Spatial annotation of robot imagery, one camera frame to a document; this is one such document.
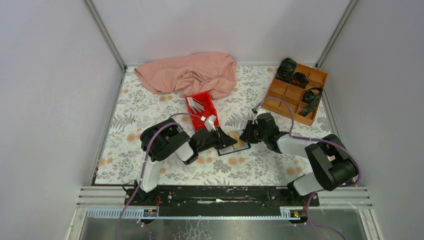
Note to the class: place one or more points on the pink cloth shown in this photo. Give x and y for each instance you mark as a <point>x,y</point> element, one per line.
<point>212,72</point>

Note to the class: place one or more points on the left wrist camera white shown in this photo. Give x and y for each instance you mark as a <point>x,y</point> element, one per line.
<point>209,122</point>

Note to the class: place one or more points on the red plastic bin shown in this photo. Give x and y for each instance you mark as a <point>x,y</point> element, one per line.
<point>204,114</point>

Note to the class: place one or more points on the wooden compartment tray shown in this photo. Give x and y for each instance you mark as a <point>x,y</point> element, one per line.
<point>284,98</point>

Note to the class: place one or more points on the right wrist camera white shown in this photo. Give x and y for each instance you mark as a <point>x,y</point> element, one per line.
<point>256,112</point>

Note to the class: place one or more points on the stack of cards in bin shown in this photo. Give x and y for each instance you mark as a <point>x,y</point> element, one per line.
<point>194,105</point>

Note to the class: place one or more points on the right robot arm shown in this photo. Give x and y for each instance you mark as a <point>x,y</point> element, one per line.
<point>331,165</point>

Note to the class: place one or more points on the gold VIP card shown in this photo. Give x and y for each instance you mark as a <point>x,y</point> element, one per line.
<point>236,135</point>

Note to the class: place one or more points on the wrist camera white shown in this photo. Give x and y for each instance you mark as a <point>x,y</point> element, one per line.
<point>209,122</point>
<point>256,112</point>

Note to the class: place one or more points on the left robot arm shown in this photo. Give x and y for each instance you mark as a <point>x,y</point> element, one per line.
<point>167,138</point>

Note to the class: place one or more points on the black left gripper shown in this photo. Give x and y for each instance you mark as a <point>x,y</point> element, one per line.
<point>222,139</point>

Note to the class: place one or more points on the rolled dark belt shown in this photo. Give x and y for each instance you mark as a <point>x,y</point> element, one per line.
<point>299,80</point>
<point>286,70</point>

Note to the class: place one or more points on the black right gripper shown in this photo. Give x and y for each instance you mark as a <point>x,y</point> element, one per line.
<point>246,136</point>

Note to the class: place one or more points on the rolled dark belt top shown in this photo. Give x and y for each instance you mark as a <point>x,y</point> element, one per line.
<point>286,70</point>

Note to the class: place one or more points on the rolled dark belt middle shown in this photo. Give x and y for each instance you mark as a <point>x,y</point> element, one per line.
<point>299,80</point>

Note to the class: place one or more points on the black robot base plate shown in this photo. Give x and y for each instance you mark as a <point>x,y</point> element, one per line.
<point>218,201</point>

